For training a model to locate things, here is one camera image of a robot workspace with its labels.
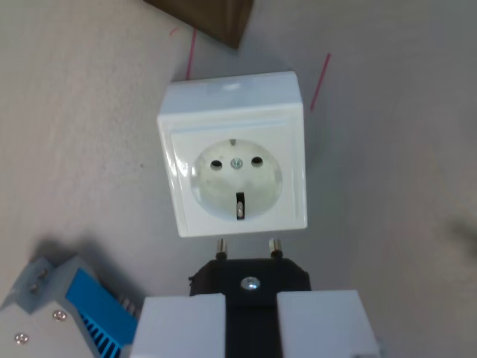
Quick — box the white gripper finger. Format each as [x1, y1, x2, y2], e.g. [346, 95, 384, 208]
[130, 294, 227, 358]
[277, 290, 379, 358]

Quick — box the black two-pin plug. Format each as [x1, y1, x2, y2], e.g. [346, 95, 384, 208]
[188, 238, 312, 358]

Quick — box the brown wooden block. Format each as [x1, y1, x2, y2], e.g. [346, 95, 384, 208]
[142, 0, 256, 51]

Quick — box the blue fin finger gray mount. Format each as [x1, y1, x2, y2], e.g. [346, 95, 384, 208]
[0, 253, 141, 358]

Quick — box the white wall socket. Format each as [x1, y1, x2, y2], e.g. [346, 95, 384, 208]
[156, 71, 309, 240]

